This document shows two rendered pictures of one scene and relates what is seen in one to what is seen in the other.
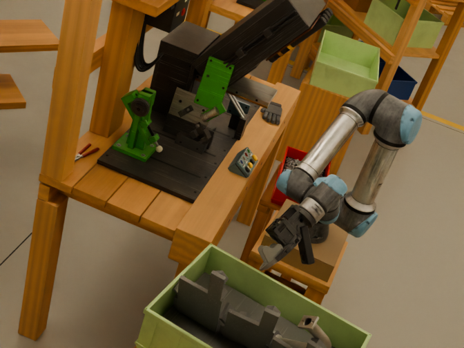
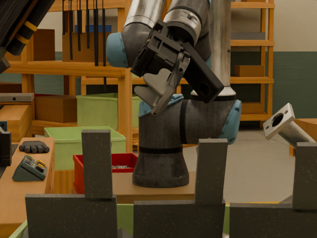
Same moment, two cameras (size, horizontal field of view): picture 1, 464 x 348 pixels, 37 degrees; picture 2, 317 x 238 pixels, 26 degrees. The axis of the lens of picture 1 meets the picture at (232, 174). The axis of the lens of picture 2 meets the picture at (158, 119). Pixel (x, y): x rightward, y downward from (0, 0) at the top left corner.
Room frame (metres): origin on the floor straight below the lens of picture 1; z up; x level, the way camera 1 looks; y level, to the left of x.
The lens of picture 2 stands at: (0.46, 0.14, 1.28)
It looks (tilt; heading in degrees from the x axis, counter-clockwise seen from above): 6 degrees down; 345
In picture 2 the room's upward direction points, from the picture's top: straight up
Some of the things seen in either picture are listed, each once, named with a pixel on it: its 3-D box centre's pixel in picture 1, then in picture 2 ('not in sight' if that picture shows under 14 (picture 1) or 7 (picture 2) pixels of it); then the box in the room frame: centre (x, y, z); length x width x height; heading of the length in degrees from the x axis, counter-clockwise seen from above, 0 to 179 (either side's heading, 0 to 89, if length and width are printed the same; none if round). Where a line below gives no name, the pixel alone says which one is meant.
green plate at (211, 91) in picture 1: (216, 81); not in sight; (2.68, 0.18, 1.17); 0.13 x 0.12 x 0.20; 172
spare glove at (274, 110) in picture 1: (271, 112); (32, 147); (3.08, -0.09, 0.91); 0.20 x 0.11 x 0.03; 1
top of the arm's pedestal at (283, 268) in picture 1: (300, 249); not in sight; (2.19, -0.35, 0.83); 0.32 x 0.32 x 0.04; 79
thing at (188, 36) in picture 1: (183, 70); not in sight; (2.89, 0.36, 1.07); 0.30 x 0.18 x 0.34; 172
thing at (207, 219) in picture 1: (246, 159); (28, 188); (2.72, -0.04, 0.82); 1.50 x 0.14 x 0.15; 172
